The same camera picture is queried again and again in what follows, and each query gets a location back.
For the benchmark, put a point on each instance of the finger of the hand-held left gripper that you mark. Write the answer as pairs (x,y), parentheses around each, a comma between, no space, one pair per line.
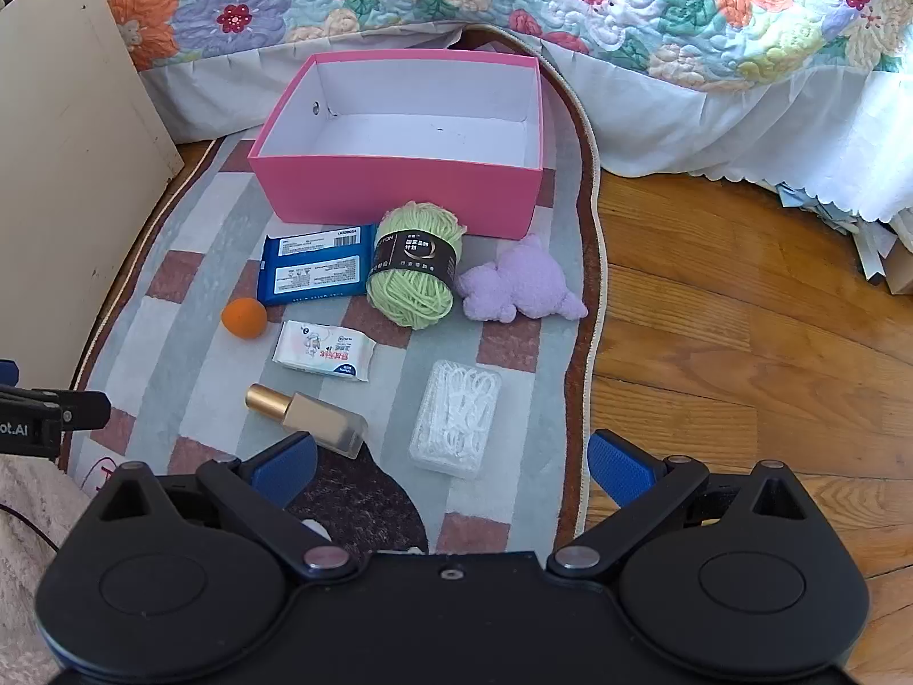
(7,372)
(71,407)

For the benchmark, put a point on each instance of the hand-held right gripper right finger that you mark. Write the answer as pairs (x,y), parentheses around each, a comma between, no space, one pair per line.
(620,467)

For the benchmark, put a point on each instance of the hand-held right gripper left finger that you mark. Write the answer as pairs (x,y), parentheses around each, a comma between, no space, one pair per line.
(285,467)

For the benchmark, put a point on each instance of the gold cap foundation bottle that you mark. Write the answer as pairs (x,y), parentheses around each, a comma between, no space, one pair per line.
(314,417)

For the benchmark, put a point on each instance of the white tissue packet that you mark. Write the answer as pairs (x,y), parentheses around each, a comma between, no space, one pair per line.
(324,351)

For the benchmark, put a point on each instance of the orange makeup sponge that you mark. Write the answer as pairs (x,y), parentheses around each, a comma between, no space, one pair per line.
(245,317)

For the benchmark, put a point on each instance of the clear floss pick box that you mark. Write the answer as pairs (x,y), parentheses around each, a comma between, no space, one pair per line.
(456,417)

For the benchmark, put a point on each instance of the blue wet wipes packet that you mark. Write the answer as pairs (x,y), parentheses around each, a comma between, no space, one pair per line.
(314,271)

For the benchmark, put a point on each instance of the green yarn ball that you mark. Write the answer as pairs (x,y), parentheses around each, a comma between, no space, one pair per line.
(406,292)

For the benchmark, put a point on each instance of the pink cardboard box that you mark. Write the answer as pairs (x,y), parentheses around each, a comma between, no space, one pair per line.
(399,192)

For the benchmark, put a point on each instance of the checkered floor rug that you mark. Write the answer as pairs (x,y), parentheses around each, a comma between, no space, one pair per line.
(513,378)

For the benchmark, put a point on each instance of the fluffy pale pink cloth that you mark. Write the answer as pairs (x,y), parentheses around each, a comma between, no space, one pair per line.
(28,585)

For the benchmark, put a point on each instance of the purple plush toy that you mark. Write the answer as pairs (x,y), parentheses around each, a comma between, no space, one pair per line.
(521,285)

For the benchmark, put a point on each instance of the white papers pile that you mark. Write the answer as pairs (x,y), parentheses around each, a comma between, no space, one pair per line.
(874,250)

